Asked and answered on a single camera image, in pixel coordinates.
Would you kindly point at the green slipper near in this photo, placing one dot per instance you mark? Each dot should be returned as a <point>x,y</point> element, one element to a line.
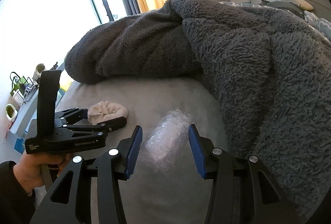
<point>11,112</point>

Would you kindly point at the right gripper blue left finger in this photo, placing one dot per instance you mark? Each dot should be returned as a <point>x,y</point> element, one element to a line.
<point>69,198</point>

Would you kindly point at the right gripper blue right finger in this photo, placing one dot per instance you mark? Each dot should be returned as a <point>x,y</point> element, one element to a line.
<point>243,190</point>

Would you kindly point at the dark grey fleece blanket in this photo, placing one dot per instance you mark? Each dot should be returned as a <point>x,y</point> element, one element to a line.
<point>268,69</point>

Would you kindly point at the black wire rack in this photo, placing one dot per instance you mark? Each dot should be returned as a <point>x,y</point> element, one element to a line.
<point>27,88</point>

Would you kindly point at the white sock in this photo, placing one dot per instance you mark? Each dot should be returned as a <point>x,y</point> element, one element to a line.
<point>106,110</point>

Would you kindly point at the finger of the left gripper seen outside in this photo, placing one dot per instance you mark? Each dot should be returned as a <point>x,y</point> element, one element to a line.
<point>72,115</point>

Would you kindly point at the green tote bag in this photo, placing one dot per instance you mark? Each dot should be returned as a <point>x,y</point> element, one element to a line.
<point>17,83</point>

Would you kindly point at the white lidded mug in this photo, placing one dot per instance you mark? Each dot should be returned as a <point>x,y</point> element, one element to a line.
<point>17,97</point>

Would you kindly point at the beige pillow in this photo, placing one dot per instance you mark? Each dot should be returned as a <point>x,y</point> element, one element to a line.
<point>302,4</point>

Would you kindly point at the person's left hand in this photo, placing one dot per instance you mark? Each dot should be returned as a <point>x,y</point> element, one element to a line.
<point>28,170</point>

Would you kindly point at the light blue low table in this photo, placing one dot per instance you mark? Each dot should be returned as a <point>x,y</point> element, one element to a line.
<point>26,114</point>

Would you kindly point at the green slipper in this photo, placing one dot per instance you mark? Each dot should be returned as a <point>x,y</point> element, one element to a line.
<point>38,71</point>
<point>11,112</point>

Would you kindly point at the patterned blue grey duvet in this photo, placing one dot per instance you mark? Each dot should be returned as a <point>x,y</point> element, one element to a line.
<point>320,24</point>

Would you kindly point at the green slipper far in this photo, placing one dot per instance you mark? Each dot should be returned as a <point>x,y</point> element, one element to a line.
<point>38,71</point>

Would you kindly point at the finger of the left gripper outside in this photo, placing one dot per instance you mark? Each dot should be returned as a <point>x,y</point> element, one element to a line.
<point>104,126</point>

